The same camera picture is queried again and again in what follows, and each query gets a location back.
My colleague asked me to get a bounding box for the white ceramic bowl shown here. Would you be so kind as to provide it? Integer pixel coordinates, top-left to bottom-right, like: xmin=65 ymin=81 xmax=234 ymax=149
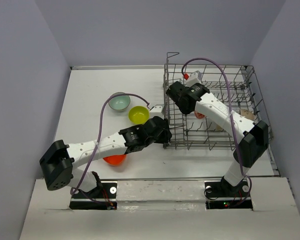
xmin=207 ymin=119 xmax=223 ymax=132
xmin=240 ymin=109 xmax=255 ymax=121

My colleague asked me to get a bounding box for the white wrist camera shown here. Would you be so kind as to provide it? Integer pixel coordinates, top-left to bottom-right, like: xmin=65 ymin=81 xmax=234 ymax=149
xmin=149 ymin=104 xmax=164 ymax=119
xmin=184 ymin=70 xmax=203 ymax=87

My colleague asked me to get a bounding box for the orange square plastic bowl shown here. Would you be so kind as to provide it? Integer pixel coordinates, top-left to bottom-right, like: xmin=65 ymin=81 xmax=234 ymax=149
xmin=103 ymin=154 xmax=127 ymax=167

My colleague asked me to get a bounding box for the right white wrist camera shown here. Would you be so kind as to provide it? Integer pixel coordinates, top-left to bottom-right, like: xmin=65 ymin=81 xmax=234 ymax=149
xmin=184 ymin=70 xmax=203 ymax=87

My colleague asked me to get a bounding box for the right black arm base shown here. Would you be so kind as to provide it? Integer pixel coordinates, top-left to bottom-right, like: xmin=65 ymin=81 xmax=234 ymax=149
xmin=203 ymin=180 xmax=253 ymax=210

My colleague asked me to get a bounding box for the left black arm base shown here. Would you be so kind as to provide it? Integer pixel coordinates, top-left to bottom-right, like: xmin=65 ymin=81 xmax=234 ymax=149
xmin=69 ymin=181 xmax=118 ymax=211

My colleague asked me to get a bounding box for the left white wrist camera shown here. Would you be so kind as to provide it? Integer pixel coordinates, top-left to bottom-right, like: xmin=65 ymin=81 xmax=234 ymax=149
xmin=149 ymin=104 xmax=164 ymax=119

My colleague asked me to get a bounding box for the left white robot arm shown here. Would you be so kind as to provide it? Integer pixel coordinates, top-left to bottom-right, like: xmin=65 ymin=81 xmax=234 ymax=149
xmin=39 ymin=116 xmax=172 ymax=198

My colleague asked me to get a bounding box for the grey wire dish rack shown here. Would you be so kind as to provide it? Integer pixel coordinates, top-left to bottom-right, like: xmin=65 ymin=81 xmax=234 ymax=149
xmin=163 ymin=52 xmax=274 ymax=150

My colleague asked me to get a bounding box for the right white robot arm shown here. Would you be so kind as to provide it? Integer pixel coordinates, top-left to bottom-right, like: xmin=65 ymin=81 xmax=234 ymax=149
xmin=166 ymin=81 xmax=269 ymax=196

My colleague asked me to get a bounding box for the orange patterned glass bowl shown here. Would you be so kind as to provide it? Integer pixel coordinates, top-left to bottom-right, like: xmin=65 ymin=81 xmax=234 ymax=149
xmin=194 ymin=111 xmax=206 ymax=119

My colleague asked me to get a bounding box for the lime green bowl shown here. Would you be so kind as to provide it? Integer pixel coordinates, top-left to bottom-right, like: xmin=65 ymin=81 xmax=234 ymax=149
xmin=128 ymin=106 xmax=150 ymax=125

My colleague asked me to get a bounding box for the celadon green ceramic bowl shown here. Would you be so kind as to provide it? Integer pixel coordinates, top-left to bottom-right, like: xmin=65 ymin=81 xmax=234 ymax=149
xmin=108 ymin=92 xmax=131 ymax=112

